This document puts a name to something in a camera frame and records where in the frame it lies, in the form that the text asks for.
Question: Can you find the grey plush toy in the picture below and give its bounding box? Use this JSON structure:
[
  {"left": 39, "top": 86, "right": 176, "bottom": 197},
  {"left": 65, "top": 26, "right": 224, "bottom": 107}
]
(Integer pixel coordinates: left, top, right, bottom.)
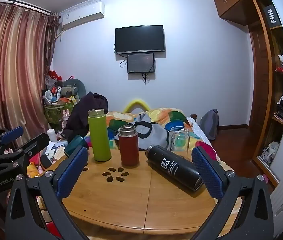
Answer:
[{"left": 63, "top": 79, "right": 87, "bottom": 100}]

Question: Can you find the black box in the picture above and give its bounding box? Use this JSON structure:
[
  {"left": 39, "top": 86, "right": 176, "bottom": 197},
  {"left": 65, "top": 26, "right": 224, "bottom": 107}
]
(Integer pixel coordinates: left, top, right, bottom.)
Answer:
[{"left": 263, "top": 4, "right": 281, "bottom": 29}]

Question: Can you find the grey garment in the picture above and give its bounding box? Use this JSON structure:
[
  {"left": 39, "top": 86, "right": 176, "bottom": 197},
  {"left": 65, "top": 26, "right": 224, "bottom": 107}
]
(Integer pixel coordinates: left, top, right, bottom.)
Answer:
[{"left": 129, "top": 112, "right": 169, "bottom": 152}]

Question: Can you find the green cup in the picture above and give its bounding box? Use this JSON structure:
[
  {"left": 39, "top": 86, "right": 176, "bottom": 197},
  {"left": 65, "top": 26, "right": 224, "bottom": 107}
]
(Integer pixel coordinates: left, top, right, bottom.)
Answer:
[{"left": 88, "top": 109, "right": 112, "bottom": 162}]

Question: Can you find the black cup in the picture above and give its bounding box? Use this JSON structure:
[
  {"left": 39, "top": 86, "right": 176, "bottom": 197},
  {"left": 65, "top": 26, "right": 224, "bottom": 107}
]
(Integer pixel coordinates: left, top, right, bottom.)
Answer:
[{"left": 145, "top": 144, "right": 203, "bottom": 192}]

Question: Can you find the grey backpack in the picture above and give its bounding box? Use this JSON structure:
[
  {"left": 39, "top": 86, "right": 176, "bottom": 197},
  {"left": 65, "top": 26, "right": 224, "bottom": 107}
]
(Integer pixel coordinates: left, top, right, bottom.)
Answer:
[{"left": 200, "top": 109, "right": 219, "bottom": 141}]

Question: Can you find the white air conditioner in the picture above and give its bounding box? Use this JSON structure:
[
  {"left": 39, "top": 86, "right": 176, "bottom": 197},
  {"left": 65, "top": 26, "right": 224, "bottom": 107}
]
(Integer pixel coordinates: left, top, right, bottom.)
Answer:
[{"left": 59, "top": 2, "right": 105, "bottom": 29}]

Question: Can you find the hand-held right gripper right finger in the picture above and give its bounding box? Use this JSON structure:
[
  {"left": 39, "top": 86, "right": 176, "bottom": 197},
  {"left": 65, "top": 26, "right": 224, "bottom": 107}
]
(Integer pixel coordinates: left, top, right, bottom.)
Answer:
[{"left": 189, "top": 145, "right": 276, "bottom": 240}]

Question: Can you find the red cup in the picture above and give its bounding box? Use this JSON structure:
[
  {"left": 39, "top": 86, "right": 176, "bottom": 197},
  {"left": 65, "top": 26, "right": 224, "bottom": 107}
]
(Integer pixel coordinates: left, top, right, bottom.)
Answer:
[{"left": 118, "top": 125, "right": 140, "bottom": 167}]

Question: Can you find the dark jacket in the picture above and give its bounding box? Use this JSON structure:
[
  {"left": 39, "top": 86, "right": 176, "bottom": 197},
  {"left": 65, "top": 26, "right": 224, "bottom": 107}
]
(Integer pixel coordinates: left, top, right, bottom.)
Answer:
[{"left": 63, "top": 92, "right": 109, "bottom": 143}]

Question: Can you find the colourful patterned blanket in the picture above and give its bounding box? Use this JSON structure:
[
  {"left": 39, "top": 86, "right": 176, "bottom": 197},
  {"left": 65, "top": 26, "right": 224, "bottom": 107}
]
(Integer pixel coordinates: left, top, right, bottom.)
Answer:
[{"left": 106, "top": 108, "right": 219, "bottom": 162}]

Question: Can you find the small black monitor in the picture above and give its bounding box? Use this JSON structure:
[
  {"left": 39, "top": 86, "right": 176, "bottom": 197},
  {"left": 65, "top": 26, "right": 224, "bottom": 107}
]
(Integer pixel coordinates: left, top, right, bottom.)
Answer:
[{"left": 127, "top": 53, "right": 156, "bottom": 74}]

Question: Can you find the clear glass cup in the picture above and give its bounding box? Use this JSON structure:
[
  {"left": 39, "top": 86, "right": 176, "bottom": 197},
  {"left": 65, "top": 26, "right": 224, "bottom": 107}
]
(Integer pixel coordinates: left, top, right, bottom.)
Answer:
[{"left": 169, "top": 127, "right": 190, "bottom": 153}]

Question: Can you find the pink striped curtain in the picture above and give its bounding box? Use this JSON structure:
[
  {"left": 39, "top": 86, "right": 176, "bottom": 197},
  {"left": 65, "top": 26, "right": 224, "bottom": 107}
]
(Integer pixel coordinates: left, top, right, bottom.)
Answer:
[{"left": 0, "top": 1, "right": 57, "bottom": 155}]

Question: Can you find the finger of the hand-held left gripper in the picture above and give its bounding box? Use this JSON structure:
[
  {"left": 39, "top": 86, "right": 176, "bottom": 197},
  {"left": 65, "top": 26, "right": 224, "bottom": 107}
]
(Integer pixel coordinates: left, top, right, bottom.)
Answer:
[
  {"left": 0, "top": 126, "right": 24, "bottom": 153},
  {"left": 0, "top": 132, "right": 50, "bottom": 164}
]

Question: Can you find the green storage basket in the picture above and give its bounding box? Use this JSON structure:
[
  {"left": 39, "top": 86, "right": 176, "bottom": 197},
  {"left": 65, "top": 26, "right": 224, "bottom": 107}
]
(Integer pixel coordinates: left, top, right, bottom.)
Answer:
[{"left": 44, "top": 102, "right": 78, "bottom": 130}]

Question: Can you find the black wall television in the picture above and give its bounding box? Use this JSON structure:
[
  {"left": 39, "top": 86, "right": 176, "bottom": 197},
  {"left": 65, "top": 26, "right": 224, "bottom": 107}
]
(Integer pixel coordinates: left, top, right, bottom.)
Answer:
[{"left": 115, "top": 25, "right": 166, "bottom": 55}]

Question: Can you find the dark teal cup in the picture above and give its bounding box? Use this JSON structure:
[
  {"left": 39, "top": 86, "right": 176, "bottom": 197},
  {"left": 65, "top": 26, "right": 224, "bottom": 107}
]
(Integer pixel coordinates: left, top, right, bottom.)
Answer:
[{"left": 63, "top": 134, "right": 89, "bottom": 158}]

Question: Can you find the wooden wardrobe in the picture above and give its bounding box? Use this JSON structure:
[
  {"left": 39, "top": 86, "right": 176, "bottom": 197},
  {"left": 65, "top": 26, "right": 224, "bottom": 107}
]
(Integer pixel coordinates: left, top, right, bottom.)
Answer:
[{"left": 213, "top": 0, "right": 283, "bottom": 188}]

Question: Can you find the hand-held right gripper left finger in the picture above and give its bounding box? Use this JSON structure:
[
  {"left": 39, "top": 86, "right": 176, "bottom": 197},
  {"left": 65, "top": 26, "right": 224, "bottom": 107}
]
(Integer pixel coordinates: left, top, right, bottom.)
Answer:
[{"left": 5, "top": 145, "right": 92, "bottom": 240}]

